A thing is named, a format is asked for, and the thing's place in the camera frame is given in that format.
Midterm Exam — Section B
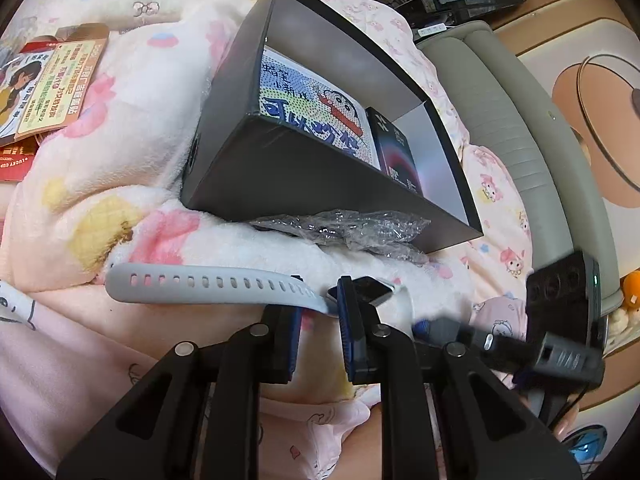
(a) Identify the black camera module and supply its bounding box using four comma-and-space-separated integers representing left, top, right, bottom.
525, 250, 606, 350

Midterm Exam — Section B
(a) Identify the black open cardboard box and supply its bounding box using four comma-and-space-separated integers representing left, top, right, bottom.
180, 0, 482, 252

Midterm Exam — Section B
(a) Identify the grey padded headboard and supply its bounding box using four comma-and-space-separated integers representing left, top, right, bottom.
416, 22, 623, 314

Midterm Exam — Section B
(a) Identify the clear bubble wrap sheet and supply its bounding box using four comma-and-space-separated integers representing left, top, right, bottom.
250, 209, 431, 266

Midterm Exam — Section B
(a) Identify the cartoon diamond painting pack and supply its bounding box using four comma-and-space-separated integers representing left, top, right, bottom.
258, 47, 380, 168

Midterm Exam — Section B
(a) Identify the orange cartoon card packet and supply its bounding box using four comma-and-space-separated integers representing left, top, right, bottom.
1, 23, 108, 183

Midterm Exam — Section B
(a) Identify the pink cartoon print blanket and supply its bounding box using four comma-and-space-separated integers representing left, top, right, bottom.
1, 0, 532, 418

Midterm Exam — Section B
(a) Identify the small black phone box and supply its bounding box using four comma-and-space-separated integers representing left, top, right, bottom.
366, 106, 423, 200

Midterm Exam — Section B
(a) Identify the grey strap smart watch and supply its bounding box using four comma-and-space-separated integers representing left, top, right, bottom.
104, 262, 416, 334

